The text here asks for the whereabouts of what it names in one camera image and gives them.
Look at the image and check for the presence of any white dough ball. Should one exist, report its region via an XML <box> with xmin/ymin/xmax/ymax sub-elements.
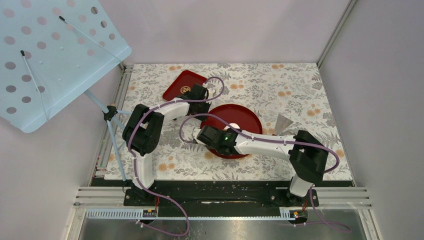
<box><xmin>223</xmin><ymin>122</ymin><xmax>240</xmax><ymax>131</ymax></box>

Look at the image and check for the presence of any round red tray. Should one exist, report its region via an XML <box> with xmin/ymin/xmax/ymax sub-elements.
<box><xmin>200</xmin><ymin>104</ymin><xmax>263</xmax><ymax>159</ymax></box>

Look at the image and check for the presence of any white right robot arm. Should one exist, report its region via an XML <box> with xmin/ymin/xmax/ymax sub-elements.
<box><xmin>192</xmin><ymin>125</ymin><xmax>329</xmax><ymax>206</ymax></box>

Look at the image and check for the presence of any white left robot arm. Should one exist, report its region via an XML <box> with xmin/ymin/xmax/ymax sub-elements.
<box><xmin>122</xmin><ymin>84</ymin><xmax>211</xmax><ymax>206</ymax></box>

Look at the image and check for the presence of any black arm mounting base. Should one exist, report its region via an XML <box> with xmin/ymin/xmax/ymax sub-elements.
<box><xmin>123</xmin><ymin>180</ymin><xmax>320</xmax><ymax>208</ymax></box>

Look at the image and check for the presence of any rectangular red tray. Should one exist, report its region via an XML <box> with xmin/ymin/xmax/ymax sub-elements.
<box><xmin>162</xmin><ymin>70</ymin><xmax>207</xmax><ymax>101</ymax></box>

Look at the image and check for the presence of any floral table mat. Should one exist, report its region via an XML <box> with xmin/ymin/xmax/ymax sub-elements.
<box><xmin>121</xmin><ymin>63</ymin><xmax>353</xmax><ymax>181</ymax></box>

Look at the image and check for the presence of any light blue music stand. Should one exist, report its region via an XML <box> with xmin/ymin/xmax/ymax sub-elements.
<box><xmin>0</xmin><ymin>0</ymin><xmax>132</xmax><ymax>184</ymax></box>

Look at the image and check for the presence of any metal scraper wooden handle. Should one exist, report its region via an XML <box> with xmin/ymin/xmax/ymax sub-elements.
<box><xmin>273</xmin><ymin>114</ymin><xmax>293</xmax><ymax>136</ymax></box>

